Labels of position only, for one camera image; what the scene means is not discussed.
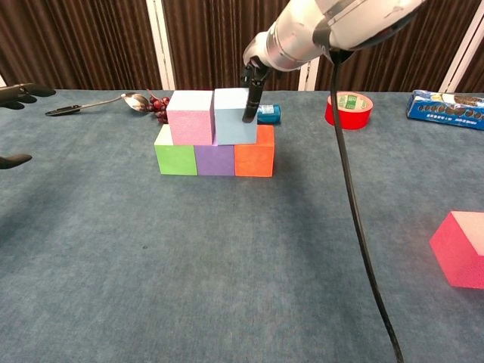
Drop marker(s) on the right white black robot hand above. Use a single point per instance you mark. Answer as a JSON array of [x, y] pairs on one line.
[[257, 49]]

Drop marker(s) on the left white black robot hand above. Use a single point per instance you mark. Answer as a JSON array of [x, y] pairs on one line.
[[22, 92]]

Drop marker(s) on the green foam cube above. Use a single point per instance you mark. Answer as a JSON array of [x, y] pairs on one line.
[[175, 160]]

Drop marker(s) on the blue spray bottle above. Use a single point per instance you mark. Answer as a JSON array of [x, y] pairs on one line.
[[269, 113]]

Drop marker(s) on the white partition post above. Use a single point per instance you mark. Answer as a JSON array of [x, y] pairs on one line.
[[160, 45], [455, 64], [307, 81], [3, 80]]

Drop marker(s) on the dark brown pleated curtain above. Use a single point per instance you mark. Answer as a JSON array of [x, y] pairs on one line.
[[204, 38], [477, 72], [397, 68], [75, 38]]

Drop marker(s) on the light blue foam cube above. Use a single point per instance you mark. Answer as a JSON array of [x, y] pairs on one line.
[[230, 125]]

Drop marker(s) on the blue cookie box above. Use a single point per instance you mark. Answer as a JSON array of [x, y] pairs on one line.
[[442, 113]]

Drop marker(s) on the red tape roll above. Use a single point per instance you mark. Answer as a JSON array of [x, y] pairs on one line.
[[353, 113]]

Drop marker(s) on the blue-grey felt table cloth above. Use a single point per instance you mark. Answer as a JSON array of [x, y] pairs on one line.
[[242, 264]]

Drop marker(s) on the light pink foam cube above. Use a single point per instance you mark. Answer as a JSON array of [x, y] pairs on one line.
[[189, 126]]

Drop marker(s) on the purple foam cube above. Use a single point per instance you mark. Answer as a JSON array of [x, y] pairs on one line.
[[215, 160]]

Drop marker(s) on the orange foam cube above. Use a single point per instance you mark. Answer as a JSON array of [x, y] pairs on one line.
[[254, 160]]

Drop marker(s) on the dark red plastic grapes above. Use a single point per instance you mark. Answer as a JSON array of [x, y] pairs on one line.
[[157, 104]]

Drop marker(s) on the red foam cube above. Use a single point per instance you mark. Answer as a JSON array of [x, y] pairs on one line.
[[457, 253]]

